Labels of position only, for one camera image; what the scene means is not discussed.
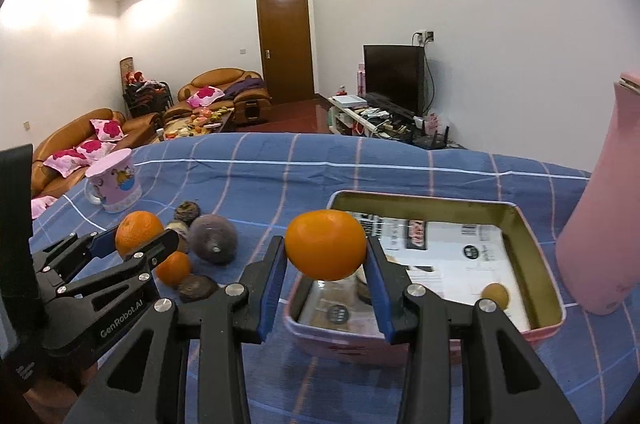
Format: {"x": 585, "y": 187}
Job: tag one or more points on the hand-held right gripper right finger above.
{"x": 380, "y": 299}

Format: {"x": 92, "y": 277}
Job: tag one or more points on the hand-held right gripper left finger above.
{"x": 272, "y": 289}

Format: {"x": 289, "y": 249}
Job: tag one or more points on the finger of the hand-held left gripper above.
{"x": 107, "y": 241}
{"x": 160, "y": 246}

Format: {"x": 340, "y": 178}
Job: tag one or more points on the small tan longan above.
{"x": 495, "y": 295}
{"x": 177, "y": 230}

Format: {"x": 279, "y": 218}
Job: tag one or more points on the small orange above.
{"x": 173, "y": 268}

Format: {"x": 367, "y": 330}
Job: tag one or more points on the medium orange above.
{"x": 137, "y": 231}

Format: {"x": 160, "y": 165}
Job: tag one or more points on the dark purple round fruit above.
{"x": 214, "y": 239}

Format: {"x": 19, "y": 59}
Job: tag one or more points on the large orange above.
{"x": 325, "y": 244}

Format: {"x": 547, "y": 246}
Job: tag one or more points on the pink tin tray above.
{"x": 545, "y": 264}

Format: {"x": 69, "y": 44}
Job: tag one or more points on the dark brown wrinkled fruit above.
{"x": 186, "y": 211}

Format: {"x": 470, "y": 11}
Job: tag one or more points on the brown flat fruit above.
{"x": 197, "y": 288}

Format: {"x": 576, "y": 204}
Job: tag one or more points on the pink cartoon mug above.
{"x": 117, "y": 181}

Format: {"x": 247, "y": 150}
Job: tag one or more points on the pink floral pillow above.
{"x": 107, "y": 129}
{"x": 205, "y": 95}
{"x": 62, "y": 161}
{"x": 92, "y": 149}

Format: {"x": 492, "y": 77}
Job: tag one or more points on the printed paper sheet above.
{"x": 465, "y": 264}

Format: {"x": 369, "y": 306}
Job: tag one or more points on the brown leather sofa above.
{"x": 75, "y": 129}

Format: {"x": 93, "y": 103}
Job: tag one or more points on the blue plaid blanket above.
{"x": 300, "y": 164}

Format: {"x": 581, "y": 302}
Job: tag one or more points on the cluttered coffee table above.
{"x": 200, "y": 124}

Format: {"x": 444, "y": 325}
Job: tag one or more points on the black rack with clothes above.
{"x": 145, "y": 96}

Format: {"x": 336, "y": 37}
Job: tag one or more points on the black router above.
{"x": 435, "y": 138}

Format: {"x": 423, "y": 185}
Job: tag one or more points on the patterned leaning board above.
{"x": 126, "y": 66}

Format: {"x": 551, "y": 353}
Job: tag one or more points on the brown leather armchair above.
{"x": 225, "y": 79}

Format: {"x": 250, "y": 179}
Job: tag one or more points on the purple cloth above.
{"x": 245, "y": 85}

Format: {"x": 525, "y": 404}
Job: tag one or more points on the white television stand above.
{"x": 350, "y": 111}

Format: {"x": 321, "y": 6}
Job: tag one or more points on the white flat box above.
{"x": 352, "y": 100}

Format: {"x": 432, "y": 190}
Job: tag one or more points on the black television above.
{"x": 392, "y": 76}

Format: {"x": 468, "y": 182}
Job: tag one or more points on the pink thermos bottle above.
{"x": 600, "y": 229}

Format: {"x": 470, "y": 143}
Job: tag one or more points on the brown wooden door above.
{"x": 285, "y": 49}

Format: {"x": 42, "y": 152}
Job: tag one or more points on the wall socket with plugs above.
{"x": 425, "y": 36}

